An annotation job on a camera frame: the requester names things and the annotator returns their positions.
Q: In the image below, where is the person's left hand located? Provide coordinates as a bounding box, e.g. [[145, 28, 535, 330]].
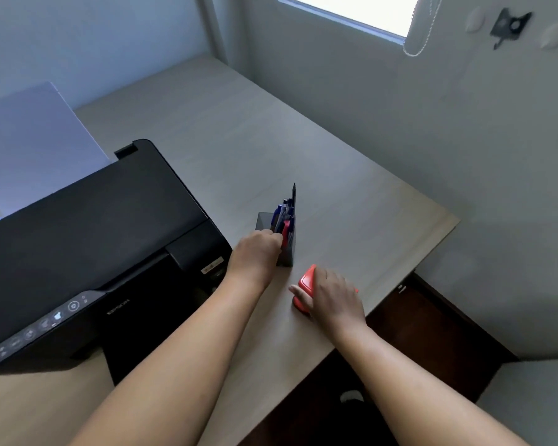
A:
[[225, 229, 283, 293]]

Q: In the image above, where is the grey side table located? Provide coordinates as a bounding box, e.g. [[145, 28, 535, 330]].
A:
[[476, 357, 558, 446]]

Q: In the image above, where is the white blind cord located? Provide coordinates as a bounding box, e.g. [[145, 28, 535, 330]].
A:
[[402, 0, 445, 58]]

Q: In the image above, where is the person's right hand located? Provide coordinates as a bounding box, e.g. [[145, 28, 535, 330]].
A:
[[288, 266, 368, 347]]

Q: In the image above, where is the white paper sheet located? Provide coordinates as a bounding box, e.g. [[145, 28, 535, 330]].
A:
[[0, 82, 112, 219]]

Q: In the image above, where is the light wooden desk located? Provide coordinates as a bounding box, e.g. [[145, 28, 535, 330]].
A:
[[0, 53, 461, 446]]

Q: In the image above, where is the black printer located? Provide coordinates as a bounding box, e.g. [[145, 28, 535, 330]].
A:
[[0, 139, 233, 386]]

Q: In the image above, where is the bright window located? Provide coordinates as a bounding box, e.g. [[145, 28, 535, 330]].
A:
[[278, 0, 422, 46]]

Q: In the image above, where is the red hole punch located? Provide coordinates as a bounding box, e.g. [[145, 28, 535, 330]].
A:
[[291, 264, 360, 317]]

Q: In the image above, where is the black wall bracket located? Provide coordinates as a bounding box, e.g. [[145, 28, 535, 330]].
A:
[[489, 7, 533, 51]]

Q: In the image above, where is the person's left forearm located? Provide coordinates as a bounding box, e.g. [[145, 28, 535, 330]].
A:
[[69, 269, 270, 446]]

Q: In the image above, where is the person's right forearm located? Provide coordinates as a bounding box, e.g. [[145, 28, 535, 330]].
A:
[[332, 322, 531, 446]]

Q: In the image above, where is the white round wall hook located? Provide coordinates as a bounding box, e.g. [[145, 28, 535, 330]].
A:
[[464, 7, 487, 33], [539, 21, 558, 50]]

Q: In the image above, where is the grey pen holder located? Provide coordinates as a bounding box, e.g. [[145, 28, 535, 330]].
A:
[[254, 183, 298, 268]]

